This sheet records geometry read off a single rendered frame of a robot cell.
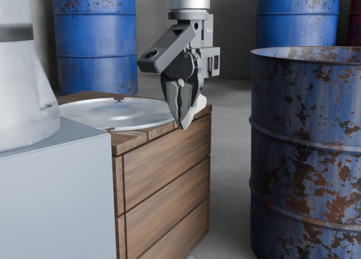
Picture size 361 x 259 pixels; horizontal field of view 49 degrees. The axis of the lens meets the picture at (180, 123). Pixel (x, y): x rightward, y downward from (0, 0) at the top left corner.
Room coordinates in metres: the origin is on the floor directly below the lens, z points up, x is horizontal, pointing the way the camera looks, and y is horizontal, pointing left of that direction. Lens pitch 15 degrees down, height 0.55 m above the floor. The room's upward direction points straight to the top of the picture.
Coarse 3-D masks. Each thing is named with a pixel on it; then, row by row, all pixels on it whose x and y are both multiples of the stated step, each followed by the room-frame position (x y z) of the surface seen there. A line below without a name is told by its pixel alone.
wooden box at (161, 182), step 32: (64, 96) 1.06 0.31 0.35; (96, 96) 1.06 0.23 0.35; (128, 96) 1.06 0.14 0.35; (160, 128) 0.75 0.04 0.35; (192, 128) 0.87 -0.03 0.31; (128, 160) 0.66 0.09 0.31; (160, 160) 0.75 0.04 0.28; (192, 160) 0.87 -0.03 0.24; (128, 192) 0.65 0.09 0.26; (160, 192) 0.75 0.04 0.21; (192, 192) 0.87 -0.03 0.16; (128, 224) 0.65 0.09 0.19; (160, 224) 0.74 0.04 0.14; (192, 224) 0.87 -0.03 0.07; (128, 256) 0.65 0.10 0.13; (160, 256) 0.74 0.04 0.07
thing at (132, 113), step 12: (60, 108) 0.90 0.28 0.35; (72, 108) 0.90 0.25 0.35; (84, 108) 0.90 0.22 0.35; (96, 108) 0.88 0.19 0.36; (108, 108) 0.88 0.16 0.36; (120, 108) 0.88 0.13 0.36; (132, 108) 0.88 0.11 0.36; (144, 108) 0.90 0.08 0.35; (156, 108) 0.90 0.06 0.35; (168, 108) 0.90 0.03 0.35; (84, 120) 0.79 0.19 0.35; (96, 120) 0.79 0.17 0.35; (108, 120) 0.79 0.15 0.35; (120, 120) 0.79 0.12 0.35; (132, 120) 0.79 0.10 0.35; (144, 120) 0.79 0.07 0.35; (156, 120) 0.79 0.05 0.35; (168, 120) 0.78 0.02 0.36
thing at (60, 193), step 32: (64, 128) 0.38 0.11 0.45; (96, 128) 0.38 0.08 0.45; (0, 160) 0.29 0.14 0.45; (32, 160) 0.31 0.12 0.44; (64, 160) 0.33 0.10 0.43; (96, 160) 0.35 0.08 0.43; (0, 192) 0.29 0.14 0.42; (32, 192) 0.31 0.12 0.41; (64, 192) 0.33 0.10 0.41; (96, 192) 0.35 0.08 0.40; (0, 224) 0.29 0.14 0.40; (32, 224) 0.30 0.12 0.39; (64, 224) 0.32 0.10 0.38; (96, 224) 0.35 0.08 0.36; (0, 256) 0.28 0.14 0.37; (32, 256) 0.30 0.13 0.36; (64, 256) 0.32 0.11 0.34; (96, 256) 0.34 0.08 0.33
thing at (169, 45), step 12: (168, 36) 0.71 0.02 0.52; (180, 36) 0.69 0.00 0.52; (192, 36) 0.71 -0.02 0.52; (156, 48) 0.68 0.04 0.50; (168, 48) 0.67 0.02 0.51; (180, 48) 0.69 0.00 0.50; (144, 60) 0.66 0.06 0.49; (156, 60) 0.65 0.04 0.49; (168, 60) 0.66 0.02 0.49; (144, 72) 0.67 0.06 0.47; (156, 72) 0.65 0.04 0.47
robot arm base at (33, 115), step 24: (24, 24) 0.35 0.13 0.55; (0, 48) 0.33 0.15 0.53; (24, 48) 0.35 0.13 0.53; (0, 72) 0.32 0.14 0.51; (24, 72) 0.34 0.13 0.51; (0, 96) 0.31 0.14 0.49; (24, 96) 0.33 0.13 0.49; (48, 96) 0.37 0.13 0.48; (0, 120) 0.31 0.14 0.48; (24, 120) 0.32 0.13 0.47; (48, 120) 0.35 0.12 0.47; (0, 144) 0.30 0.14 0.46; (24, 144) 0.32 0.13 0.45
